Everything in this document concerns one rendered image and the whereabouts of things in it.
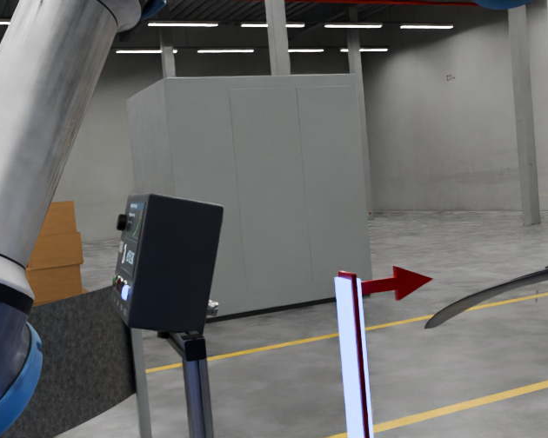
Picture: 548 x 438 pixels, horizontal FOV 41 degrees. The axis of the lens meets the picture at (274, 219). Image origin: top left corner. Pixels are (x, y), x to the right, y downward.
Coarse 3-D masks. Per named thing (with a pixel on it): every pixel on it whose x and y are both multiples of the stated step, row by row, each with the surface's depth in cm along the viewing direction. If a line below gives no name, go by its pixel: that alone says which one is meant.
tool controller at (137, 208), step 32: (128, 224) 117; (160, 224) 102; (192, 224) 104; (128, 256) 111; (160, 256) 102; (192, 256) 104; (160, 288) 102; (192, 288) 104; (128, 320) 101; (160, 320) 102; (192, 320) 104
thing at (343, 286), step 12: (336, 288) 50; (348, 288) 48; (348, 300) 48; (348, 312) 48; (348, 324) 48; (348, 336) 49; (348, 348) 49; (348, 360) 49; (348, 372) 49; (348, 384) 49; (348, 396) 50; (348, 408) 50; (360, 408) 48; (348, 420) 50; (360, 420) 48; (348, 432) 50; (360, 432) 48
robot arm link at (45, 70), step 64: (64, 0) 62; (128, 0) 65; (0, 64) 60; (64, 64) 61; (0, 128) 58; (64, 128) 61; (0, 192) 57; (0, 256) 56; (0, 320) 55; (0, 384) 55
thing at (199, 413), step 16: (192, 336) 100; (192, 368) 98; (192, 384) 98; (208, 384) 99; (192, 400) 99; (208, 400) 99; (192, 416) 99; (208, 416) 99; (192, 432) 99; (208, 432) 99
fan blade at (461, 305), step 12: (528, 276) 46; (540, 276) 45; (492, 288) 49; (504, 288) 49; (516, 288) 53; (468, 300) 52; (480, 300) 57; (444, 312) 57; (456, 312) 61; (432, 324) 62
